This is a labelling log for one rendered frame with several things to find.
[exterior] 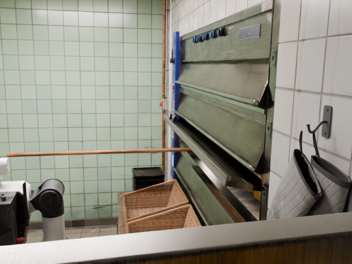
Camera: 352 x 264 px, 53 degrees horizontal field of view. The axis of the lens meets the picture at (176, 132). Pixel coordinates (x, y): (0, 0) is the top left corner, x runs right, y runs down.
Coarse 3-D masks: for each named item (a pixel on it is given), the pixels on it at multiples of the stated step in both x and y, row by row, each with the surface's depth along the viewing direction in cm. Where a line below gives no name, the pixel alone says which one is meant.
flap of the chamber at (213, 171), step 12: (180, 120) 304; (192, 132) 250; (204, 144) 211; (216, 156) 182; (228, 156) 189; (228, 168) 160; (240, 168) 166; (228, 180) 139; (240, 180) 143; (252, 180) 147
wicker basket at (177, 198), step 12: (132, 192) 314; (144, 192) 317; (156, 192) 319; (168, 192) 322; (180, 192) 294; (132, 204) 317; (144, 204) 319; (156, 204) 321; (168, 204) 321; (180, 204) 267; (132, 216) 302; (144, 216) 263
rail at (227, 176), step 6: (168, 120) 283; (174, 126) 255; (180, 132) 233; (186, 138) 213; (192, 144) 198; (198, 150) 184; (204, 156) 172; (210, 162) 161; (216, 162) 157; (216, 168) 152; (222, 168) 149; (222, 174) 144; (228, 174) 140
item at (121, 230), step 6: (120, 192) 361; (126, 192) 362; (120, 198) 346; (132, 198) 346; (168, 198) 348; (120, 204) 330; (120, 210) 317; (120, 216) 304; (120, 222) 293; (120, 228) 282
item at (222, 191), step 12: (180, 144) 312; (192, 156) 271; (204, 168) 239; (216, 180) 214; (216, 192) 203; (228, 192) 194; (228, 204) 182; (240, 204) 177; (240, 216) 164; (252, 216) 163
